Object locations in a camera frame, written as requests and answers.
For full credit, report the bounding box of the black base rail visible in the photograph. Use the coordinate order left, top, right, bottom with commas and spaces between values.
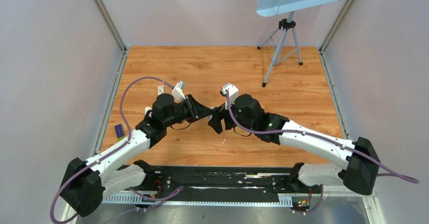
103, 165, 324, 215

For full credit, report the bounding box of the purple toy brick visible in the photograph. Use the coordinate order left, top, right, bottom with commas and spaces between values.
114, 124, 125, 139

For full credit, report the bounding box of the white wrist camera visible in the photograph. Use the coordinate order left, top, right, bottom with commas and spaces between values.
220, 82, 239, 110
171, 80, 186, 103

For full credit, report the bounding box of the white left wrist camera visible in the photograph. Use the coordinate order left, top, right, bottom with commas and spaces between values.
171, 80, 186, 103

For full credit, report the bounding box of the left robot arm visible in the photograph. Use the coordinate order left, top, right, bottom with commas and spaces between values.
60, 94, 214, 217

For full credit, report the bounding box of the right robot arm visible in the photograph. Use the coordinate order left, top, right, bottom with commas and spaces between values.
208, 94, 380, 195

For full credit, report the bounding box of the white staple box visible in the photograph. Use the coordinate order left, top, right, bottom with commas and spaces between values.
157, 86, 164, 95

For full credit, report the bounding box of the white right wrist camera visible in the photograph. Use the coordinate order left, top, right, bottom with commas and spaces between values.
220, 82, 239, 110

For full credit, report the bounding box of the silver tripod stand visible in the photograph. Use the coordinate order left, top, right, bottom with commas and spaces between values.
257, 11, 304, 87

